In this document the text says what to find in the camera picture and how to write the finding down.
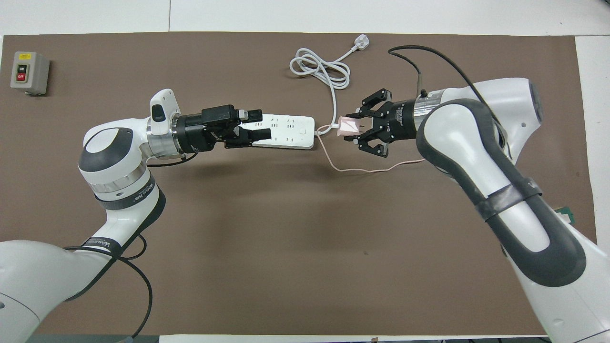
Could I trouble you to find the pink charging cable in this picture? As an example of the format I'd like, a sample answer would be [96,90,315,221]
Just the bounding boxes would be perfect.
[315,125,427,173]

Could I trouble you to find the grey switch box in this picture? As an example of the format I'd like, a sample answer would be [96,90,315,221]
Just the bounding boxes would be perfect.
[10,51,50,96]

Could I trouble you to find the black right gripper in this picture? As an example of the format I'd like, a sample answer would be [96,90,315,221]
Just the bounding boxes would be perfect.
[344,89,422,158]

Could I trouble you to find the white power strip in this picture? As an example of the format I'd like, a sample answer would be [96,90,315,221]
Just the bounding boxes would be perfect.
[248,113,315,150]

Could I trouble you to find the brown table mat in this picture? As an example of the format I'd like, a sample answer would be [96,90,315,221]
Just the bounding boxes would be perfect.
[0,31,608,336]

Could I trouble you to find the pink charger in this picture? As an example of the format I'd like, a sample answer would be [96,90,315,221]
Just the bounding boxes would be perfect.
[336,117,363,138]

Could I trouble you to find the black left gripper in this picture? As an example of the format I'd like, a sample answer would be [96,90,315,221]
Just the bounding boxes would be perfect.
[177,105,272,154]

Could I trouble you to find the white power strip cord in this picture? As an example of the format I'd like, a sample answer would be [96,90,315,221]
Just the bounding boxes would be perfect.
[290,35,371,137]

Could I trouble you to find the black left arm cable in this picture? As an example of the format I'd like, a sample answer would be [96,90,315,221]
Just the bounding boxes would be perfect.
[62,152,196,343]

